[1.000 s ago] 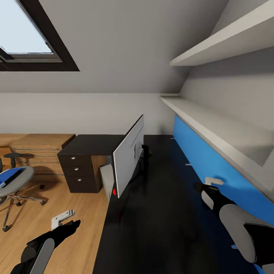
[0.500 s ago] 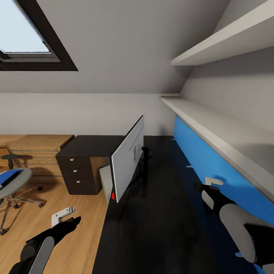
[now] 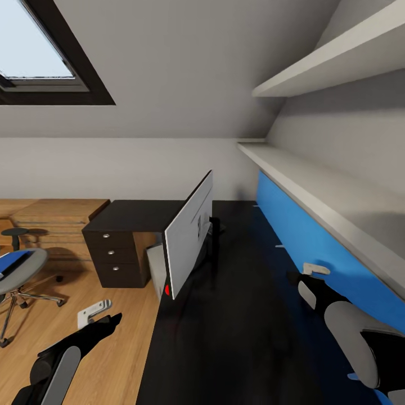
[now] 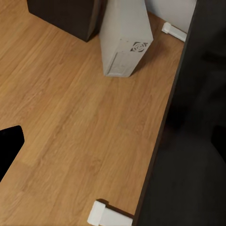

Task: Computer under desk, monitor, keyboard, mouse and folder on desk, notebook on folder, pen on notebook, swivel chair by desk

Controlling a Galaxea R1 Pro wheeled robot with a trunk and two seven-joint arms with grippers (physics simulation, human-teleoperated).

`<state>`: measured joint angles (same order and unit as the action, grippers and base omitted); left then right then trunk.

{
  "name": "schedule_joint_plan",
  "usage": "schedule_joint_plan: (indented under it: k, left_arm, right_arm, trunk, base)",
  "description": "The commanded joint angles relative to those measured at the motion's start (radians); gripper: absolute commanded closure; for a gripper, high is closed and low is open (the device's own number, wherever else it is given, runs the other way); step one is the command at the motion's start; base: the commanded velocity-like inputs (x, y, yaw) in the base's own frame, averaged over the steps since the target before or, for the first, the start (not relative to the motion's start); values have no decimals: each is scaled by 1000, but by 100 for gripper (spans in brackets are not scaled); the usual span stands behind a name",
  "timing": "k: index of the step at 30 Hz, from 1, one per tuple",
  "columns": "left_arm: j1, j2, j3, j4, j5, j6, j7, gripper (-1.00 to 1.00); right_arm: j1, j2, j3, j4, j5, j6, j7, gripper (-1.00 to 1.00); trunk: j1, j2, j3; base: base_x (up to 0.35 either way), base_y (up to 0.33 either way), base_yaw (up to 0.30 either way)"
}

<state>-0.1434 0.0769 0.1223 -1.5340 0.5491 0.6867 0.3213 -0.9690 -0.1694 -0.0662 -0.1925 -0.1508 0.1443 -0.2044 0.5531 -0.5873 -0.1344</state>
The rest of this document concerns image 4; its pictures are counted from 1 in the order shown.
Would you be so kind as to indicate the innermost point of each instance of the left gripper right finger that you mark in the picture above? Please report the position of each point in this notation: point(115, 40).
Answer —
point(218, 139)

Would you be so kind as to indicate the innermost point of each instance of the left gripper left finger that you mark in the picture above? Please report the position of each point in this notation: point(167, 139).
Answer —
point(11, 141)

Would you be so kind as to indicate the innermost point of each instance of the cabinet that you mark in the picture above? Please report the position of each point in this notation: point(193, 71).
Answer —
point(77, 17)

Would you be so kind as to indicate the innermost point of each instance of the monitor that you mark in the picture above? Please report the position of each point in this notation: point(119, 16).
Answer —
point(212, 57)

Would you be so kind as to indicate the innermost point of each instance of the desktop computer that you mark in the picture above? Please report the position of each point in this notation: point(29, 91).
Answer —
point(125, 35)

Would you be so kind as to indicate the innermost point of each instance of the desk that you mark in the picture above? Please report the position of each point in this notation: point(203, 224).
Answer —
point(185, 184)

